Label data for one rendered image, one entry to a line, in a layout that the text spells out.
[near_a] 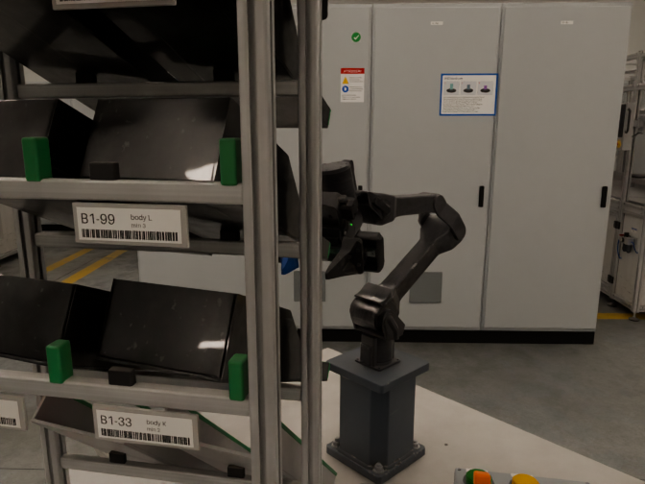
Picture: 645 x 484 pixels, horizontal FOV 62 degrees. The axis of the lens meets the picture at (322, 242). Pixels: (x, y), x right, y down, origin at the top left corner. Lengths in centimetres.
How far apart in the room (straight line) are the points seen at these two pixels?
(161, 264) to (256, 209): 352
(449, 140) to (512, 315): 129
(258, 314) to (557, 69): 354
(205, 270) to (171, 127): 337
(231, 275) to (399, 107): 159
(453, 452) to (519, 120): 283
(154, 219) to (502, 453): 97
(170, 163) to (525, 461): 97
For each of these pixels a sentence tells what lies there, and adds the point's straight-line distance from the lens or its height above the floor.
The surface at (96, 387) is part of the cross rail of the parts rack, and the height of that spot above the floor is 131.
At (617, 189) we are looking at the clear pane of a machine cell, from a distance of 517.
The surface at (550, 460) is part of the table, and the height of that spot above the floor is 86.
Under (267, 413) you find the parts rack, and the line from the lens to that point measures 41.
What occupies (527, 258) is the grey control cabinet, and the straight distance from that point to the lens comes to 390.
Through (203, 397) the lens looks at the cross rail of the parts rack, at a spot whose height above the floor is 131.
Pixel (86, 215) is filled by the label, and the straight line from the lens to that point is 42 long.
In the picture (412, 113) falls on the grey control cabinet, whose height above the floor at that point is 158.
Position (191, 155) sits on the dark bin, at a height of 149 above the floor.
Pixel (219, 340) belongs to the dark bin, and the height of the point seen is 134.
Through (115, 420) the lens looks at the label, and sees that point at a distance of 47.
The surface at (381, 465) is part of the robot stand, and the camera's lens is 110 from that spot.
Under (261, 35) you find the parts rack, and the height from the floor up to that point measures 157.
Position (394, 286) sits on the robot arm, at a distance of 104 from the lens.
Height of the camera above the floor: 151
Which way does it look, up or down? 12 degrees down
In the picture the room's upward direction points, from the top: straight up
